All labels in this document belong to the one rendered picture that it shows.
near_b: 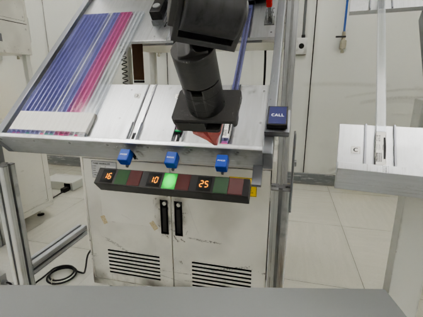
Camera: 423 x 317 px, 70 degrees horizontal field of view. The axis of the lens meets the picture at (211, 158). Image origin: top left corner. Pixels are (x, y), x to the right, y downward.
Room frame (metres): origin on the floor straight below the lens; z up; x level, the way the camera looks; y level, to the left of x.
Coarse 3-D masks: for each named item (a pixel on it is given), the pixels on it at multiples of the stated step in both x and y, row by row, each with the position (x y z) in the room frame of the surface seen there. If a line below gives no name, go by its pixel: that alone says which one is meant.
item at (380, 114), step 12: (384, 0) 0.68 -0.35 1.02; (384, 12) 0.65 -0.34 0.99; (384, 24) 0.63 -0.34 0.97; (384, 36) 0.61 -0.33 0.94; (384, 48) 0.59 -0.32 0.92; (384, 60) 0.57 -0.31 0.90; (384, 72) 0.55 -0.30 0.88; (384, 84) 0.53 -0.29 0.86; (384, 96) 0.51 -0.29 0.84; (384, 108) 0.49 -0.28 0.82; (384, 120) 0.48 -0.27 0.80
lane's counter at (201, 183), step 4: (200, 180) 0.59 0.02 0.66; (204, 180) 0.59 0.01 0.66; (208, 180) 0.58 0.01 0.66; (196, 184) 0.58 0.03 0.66; (200, 184) 0.58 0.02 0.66; (204, 184) 0.58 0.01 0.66; (208, 184) 0.58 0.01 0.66; (196, 188) 0.57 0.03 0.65; (200, 188) 0.57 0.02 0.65; (204, 188) 0.57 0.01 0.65; (208, 188) 0.57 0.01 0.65
